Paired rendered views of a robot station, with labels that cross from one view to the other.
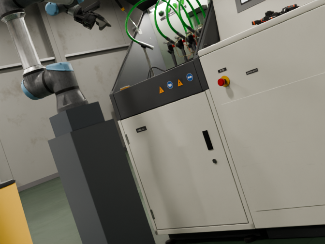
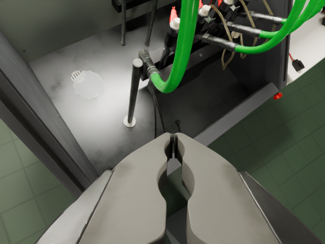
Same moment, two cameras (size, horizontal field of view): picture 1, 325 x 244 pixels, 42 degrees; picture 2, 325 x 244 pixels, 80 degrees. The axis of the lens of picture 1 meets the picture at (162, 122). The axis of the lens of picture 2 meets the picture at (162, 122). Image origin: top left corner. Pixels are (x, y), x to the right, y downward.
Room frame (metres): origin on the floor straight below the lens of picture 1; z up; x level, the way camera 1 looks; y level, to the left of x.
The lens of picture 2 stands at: (2.53, 0.14, 1.46)
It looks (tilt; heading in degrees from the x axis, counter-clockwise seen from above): 70 degrees down; 248
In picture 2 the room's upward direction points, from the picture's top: 36 degrees clockwise
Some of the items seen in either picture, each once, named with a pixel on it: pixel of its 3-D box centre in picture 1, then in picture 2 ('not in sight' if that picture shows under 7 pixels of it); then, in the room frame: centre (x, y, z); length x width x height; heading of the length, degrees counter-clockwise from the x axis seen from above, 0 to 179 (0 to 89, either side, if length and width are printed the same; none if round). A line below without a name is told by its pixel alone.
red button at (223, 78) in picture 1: (222, 82); (275, 94); (1.99, -0.32, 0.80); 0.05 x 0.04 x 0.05; 48
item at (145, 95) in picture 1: (156, 91); (198, 140); (2.33, -0.02, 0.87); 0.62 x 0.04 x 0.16; 48
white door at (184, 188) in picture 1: (179, 166); not in sight; (2.32, -0.01, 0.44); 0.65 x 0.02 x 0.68; 48
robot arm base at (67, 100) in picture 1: (70, 99); not in sight; (2.03, 0.38, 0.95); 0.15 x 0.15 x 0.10
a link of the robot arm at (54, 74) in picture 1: (61, 76); not in sight; (2.03, 0.39, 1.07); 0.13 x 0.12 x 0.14; 68
